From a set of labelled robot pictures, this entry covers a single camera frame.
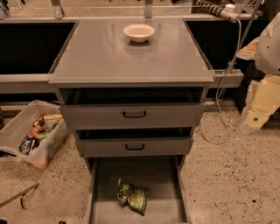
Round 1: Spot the grey metal shelf rail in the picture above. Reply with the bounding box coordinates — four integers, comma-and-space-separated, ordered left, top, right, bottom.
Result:
0, 73, 55, 94

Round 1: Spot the bottom grey drawer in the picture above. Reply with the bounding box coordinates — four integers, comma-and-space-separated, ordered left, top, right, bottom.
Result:
85, 156, 191, 224

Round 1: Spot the top grey drawer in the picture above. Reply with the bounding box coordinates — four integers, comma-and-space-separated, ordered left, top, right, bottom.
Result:
61, 103, 206, 130

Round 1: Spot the green jalapeno chip bag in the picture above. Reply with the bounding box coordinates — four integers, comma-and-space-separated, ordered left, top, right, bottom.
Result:
117, 178, 149, 216

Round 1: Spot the white power strip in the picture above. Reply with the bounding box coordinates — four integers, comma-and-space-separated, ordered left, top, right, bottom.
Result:
195, 0, 241, 23

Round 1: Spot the clear plastic storage bin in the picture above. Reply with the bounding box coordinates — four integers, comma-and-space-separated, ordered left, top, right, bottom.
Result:
0, 101, 68, 169

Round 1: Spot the grey metal rod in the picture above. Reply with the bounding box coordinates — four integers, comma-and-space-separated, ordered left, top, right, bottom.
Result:
0, 183, 39, 208

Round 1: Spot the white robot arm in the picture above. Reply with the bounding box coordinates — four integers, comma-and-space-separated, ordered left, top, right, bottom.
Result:
237, 12, 280, 134

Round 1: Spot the grey drawer cabinet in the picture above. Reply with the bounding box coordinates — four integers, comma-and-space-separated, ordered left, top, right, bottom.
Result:
47, 18, 217, 224

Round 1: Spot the blue snack bag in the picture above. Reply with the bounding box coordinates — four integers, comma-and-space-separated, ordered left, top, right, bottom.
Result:
18, 138, 36, 155

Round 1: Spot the grey drawer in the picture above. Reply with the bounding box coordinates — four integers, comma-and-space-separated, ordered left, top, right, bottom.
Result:
61, 103, 206, 130
76, 137, 193, 158
85, 156, 191, 224

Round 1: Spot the white cable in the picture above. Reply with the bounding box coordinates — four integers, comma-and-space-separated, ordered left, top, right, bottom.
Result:
200, 17, 243, 145

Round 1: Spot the red snack package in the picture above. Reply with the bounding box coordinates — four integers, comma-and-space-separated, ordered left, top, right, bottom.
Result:
28, 125, 45, 138

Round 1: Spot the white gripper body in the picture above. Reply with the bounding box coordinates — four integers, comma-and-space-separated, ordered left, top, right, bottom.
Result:
240, 74, 280, 134

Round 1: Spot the middle grey drawer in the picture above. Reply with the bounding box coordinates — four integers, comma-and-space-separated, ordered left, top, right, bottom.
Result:
76, 137, 193, 158

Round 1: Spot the white bowl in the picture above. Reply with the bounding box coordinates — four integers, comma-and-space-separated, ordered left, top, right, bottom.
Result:
123, 24, 155, 43

